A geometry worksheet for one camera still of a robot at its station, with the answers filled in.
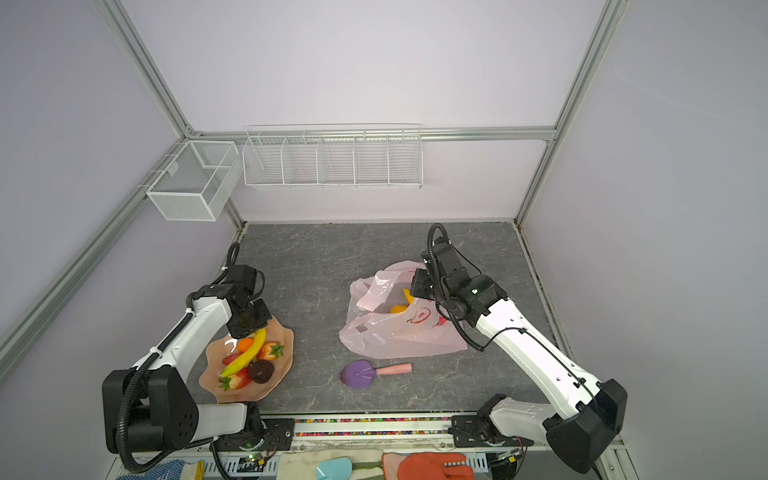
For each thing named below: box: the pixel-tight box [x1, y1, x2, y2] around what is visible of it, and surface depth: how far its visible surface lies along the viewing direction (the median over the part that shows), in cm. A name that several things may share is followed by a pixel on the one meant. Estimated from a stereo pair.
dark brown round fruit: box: [249, 359, 275, 384], surface depth 81 cm
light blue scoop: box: [316, 457, 353, 480], surface depth 70 cm
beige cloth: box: [278, 449, 385, 480], surface depth 71 cm
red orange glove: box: [382, 452, 475, 480], surface depth 70 cm
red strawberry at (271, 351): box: [257, 341, 284, 361], surface depth 84 cm
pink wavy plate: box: [199, 316, 295, 404], surface depth 82 cm
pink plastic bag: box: [339, 261, 467, 359], surface depth 77 cm
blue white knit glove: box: [116, 459, 197, 480], surface depth 69 cm
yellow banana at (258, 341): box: [220, 327, 267, 378], surface depth 78 cm
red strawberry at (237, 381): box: [219, 367, 252, 392], surface depth 79 cm
